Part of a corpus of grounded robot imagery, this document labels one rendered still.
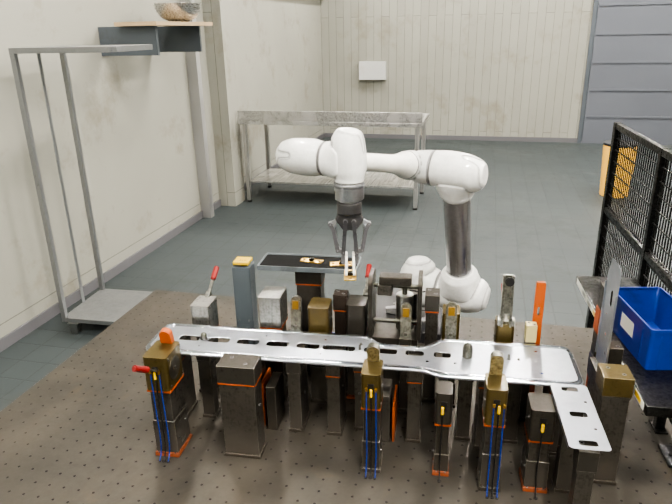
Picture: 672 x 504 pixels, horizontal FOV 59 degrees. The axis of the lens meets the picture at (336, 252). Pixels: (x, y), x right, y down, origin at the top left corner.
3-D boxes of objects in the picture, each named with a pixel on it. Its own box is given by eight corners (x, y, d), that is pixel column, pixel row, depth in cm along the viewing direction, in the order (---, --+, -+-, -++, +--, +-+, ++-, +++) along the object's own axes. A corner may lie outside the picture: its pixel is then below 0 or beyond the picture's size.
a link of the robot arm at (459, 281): (445, 289, 271) (493, 299, 261) (433, 314, 260) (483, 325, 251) (437, 140, 222) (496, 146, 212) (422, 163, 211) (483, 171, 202)
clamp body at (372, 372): (358, 479, 181) (357, 379, 169) (363, 453, 192) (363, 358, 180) (380, 481, 180) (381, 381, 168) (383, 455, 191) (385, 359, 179)
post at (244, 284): (238, 369, 240) (230, 267, 225) (244, 359, 247) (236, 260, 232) (257, 370, 239) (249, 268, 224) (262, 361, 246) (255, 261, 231)
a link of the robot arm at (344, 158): (372, 178, 179) (333, 174, 184) (372, 126, 173) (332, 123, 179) (357, 187, 170) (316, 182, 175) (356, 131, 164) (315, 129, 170)
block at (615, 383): (587, 482, 177) (604, 377, 165) (582, 464, 185) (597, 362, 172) (616, 485, 176) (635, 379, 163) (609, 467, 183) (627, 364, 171)
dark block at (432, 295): (421, 400, 218) (425, 295, 203) (421, 390, 224) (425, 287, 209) (435, 402, 217) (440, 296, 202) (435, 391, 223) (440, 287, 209)
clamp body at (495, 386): (477, 498, 172) (486, 395, 160) (475, 470, 183) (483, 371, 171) (501, 501, 171) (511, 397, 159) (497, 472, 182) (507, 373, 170)
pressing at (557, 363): (138, 356, 195) (137, 351, 194) (167, 324, 215) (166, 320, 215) (585, 389, 172) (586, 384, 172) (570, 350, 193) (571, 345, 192)
